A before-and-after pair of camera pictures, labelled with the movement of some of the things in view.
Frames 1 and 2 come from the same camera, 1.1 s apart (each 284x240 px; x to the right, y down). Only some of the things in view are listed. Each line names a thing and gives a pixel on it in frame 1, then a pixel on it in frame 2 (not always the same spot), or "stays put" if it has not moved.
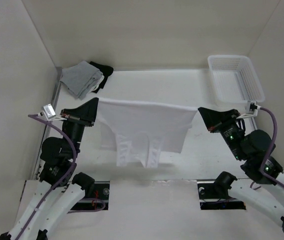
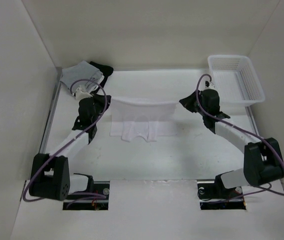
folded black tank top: [106, 71] stays put
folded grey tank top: [80, 79] stays put
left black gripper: [87, 112] -> [99, 99]
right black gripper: [213, 119] -> [187, 102]
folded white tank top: [97, 85] stays put
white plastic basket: [234, 80] stays put
